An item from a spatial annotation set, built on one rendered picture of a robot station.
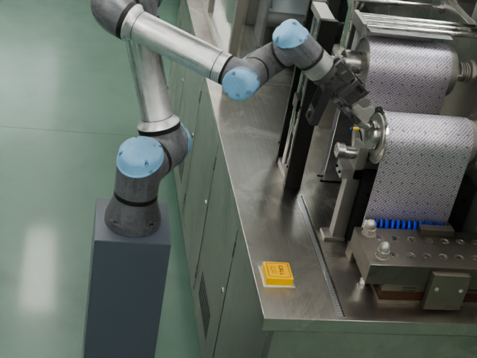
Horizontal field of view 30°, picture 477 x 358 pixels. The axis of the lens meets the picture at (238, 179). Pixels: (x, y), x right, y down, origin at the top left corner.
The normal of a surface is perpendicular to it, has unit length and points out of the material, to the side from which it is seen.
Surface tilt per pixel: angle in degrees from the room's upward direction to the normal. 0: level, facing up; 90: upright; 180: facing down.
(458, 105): 90
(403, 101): 92
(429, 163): 90
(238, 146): 0
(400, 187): 90
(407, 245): 0
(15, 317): 0
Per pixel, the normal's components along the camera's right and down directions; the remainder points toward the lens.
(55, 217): 0.16, -0.84
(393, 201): 0.14, 0.54
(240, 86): -0.40, 0.43
